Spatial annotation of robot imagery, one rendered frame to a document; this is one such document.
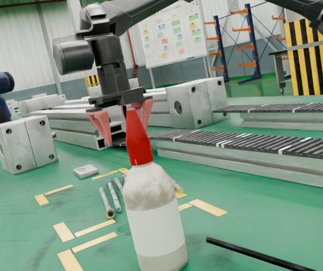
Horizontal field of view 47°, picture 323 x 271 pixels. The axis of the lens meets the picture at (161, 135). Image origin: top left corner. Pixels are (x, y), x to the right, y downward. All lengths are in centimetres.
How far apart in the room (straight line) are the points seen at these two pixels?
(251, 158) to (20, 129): 47
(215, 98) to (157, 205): 59
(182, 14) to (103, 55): 596
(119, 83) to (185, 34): 594
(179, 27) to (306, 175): 637
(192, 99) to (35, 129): 32
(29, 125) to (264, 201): 52
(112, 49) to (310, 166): 46
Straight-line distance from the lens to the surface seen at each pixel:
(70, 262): 34
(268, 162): 42
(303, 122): 64
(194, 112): 79
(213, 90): 82
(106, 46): 72
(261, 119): 70
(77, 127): 87
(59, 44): 72
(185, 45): 666
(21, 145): 76
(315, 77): 401
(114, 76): 72
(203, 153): 52
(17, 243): 42
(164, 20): 694
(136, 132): 25
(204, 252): 30
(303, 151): 40
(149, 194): 25
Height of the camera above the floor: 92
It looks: 10 degrees down
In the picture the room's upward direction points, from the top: 12 degrees counter-clockwise
